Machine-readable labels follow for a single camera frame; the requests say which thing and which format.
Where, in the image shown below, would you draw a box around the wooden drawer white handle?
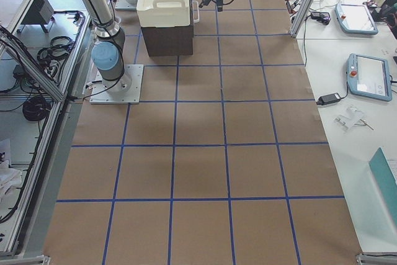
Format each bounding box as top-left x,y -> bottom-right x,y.
192,0 -> 200,24

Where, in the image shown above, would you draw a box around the dark brown drawer cabinet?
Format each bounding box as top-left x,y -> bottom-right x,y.
141,24 -> 194,57

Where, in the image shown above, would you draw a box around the white plastic tray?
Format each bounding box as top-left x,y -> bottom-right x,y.
136,0 -> 190,27

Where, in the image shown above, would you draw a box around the blue teach pendant upper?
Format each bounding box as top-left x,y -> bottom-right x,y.
334,3 -> 378,35

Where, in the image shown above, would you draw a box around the blue teach pendant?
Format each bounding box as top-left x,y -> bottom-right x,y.
334,3 -> 378,35
347,53 -> 392,102

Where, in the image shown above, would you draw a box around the black power adapter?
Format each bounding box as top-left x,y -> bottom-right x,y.
316,92 -> 342,106

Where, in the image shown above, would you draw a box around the grey electronics box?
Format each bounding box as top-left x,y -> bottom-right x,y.
17,0 -> 55,33

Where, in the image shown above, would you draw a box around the blue teach pendant lower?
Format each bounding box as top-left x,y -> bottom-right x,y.
347,53 -> 392,102

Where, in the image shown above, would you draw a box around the teal notebook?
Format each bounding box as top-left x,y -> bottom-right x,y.
369,148 -> 397,223

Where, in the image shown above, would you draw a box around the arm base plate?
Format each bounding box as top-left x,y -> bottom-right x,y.
89,65 -> 144,104
115,0 -> 138,11

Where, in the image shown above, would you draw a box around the clear acrylic bracket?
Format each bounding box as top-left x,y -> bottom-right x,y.
335,106 -> 374,132

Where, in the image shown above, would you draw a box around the black coiled cables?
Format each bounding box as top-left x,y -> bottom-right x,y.
22,94 -> 52,122

